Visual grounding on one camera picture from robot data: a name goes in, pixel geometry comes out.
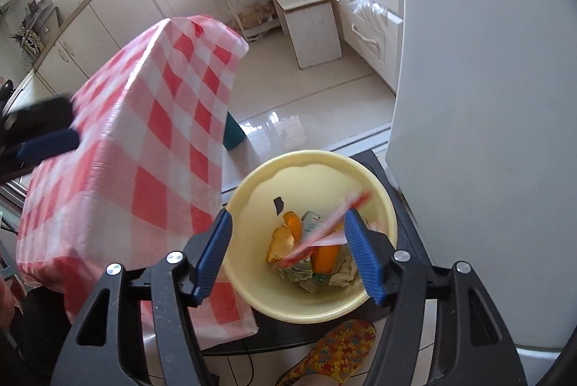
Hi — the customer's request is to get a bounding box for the white tissue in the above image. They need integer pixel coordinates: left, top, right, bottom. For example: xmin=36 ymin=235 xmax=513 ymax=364
xmin=329 ymin=254 xmax=358 ymax=288

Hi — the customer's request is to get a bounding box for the curled orange peel strip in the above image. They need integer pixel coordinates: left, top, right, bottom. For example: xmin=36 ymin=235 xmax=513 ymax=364
xmin=267 ymin=211 xmax=302 ymax=264

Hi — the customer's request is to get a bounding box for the white step stool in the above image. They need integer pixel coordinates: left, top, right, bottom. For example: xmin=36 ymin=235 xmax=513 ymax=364
xmin=272 ymin=0 xmax=342 ymax=69

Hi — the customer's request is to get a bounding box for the colourful knitted slipper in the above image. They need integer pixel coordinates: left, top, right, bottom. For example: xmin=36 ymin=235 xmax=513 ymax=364
xmin=276 ymin=320 xmax=376 ymax=386

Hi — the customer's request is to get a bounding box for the red white wrapper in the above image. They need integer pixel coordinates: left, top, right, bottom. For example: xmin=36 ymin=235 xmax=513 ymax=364
xmin=277 ymin=190 xmax=373 ymax=269

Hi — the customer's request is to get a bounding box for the yellow trash bucket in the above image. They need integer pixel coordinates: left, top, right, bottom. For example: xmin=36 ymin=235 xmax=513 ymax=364
xmin=224 ymin=150 xmax=398 ymax=324

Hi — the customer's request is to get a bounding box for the white refrigerator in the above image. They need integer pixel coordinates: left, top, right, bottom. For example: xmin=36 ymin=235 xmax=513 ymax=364
xmin=385 ymin=0 xmax=576 ymax=354

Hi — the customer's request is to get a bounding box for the long orange peel piece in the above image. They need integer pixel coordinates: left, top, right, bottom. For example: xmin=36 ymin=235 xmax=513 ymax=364
xmin=311 ymin=245 xmax=340 ymax=275

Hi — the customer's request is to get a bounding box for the teal table leg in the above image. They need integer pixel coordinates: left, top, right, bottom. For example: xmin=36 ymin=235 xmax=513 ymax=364
xmin=223 ymin=113 xmax=246 ymax=150

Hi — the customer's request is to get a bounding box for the clear plastic bag on handle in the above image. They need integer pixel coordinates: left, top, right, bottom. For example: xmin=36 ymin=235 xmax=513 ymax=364
xmin=336 ymin=0 xmax=389 ymax=17

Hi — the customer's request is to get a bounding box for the red white checkered tablecloth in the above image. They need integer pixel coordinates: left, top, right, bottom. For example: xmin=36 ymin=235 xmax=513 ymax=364
xmin=16 ymin=14 xmax=260 ymax=352

